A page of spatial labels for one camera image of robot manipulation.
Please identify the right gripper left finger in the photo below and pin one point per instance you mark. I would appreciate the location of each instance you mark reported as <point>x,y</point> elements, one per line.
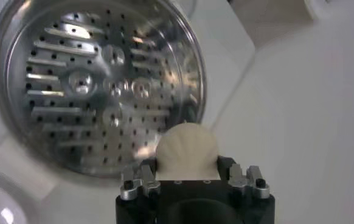
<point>140,182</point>

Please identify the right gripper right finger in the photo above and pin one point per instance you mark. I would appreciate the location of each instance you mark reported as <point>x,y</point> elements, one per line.
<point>247,179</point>

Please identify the white steamed baozi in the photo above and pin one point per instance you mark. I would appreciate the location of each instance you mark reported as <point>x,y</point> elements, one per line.
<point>186,152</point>

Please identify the stainless steel steamer basket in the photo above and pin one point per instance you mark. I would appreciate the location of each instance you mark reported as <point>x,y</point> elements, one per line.
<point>82,85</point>

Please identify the cream electric cooker pot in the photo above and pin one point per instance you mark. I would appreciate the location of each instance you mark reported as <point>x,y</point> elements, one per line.
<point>12,170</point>

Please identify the white round plate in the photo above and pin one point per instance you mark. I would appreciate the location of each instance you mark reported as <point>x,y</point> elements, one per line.
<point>0,210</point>

